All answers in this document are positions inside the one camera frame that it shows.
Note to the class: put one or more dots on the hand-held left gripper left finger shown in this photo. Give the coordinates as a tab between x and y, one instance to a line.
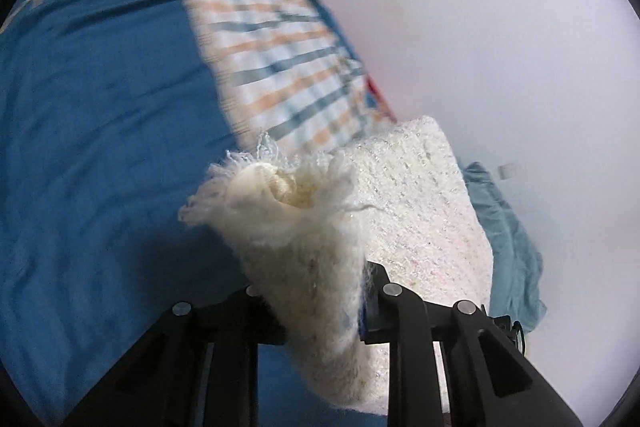
250	322

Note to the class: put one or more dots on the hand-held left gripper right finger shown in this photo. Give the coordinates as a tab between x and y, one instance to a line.
395	322

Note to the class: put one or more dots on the white fluffy towel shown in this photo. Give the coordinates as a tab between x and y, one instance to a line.
415	207

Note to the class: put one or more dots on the teal velvet blanket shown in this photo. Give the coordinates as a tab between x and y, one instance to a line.
510	247

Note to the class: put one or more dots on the red patterned sheet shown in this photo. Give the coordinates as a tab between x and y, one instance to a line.
374	93

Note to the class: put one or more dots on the blue and plaid bed sheet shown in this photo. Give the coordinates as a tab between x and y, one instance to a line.
100	132

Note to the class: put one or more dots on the white wall switch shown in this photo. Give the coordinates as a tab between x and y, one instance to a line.
508	171

